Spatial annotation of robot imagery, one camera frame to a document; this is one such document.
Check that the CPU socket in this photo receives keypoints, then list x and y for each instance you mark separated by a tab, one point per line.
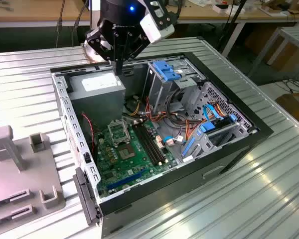
126	152

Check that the black camera bracket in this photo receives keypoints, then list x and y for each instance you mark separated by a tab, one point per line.
168	21

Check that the blue expansion slot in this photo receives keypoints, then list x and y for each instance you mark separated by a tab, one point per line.
125	179

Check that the silver coin cell battery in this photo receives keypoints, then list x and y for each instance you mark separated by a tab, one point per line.
125	186

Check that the black RAM slot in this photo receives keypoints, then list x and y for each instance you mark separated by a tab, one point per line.
147	145
152	143

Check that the blue drive bay latch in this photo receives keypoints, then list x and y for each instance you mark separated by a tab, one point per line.
164	69

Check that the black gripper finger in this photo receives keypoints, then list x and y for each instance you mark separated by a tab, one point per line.
94	39
139	44

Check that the long wooden desk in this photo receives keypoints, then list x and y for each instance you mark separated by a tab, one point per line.
27	12

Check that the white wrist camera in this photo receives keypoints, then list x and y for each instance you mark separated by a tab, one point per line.
153	30

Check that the cardboard box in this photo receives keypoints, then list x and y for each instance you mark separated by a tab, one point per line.
296	107

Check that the black open PC case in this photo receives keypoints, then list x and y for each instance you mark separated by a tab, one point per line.
164	199

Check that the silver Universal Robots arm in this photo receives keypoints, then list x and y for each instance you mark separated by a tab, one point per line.
89	53

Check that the green motherboard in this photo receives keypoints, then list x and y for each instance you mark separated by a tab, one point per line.
129	171

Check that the cardboard tray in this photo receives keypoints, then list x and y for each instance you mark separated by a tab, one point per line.
271	7

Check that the silver disk bay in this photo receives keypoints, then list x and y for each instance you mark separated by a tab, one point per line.
226	142

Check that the grey power supply unit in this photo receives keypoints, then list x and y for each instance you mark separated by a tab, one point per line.
97	99

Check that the small white box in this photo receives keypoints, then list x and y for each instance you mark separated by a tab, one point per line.
223	8

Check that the grey case side latch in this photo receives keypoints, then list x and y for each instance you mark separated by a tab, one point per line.
86	196

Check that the black tripod leg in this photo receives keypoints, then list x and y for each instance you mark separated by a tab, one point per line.
233	23

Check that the grey parts rack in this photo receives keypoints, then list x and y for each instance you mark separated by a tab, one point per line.
27	174

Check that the silver drive cage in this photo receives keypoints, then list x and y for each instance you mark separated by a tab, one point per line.
159	92

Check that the blue disk carrier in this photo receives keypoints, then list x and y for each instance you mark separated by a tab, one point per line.
206	127

